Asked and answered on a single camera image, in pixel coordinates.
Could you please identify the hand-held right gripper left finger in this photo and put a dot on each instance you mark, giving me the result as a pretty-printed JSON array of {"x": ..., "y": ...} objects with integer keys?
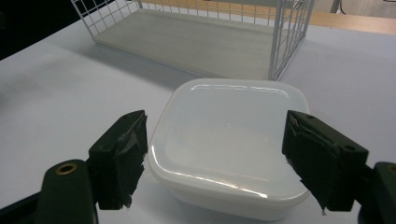
[{"x": 121, "y": 161}]

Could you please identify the white plastic lidded container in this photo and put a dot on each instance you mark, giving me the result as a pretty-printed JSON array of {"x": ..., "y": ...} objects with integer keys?
[{"x": 227, "y": 146}]

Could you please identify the wooden desk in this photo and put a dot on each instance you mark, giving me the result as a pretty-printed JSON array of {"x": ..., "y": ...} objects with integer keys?
[{"x": 351, "y": 21}]

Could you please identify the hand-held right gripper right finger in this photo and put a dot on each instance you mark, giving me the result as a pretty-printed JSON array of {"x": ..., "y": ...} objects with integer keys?
[{"x": 323, "y": 155}]

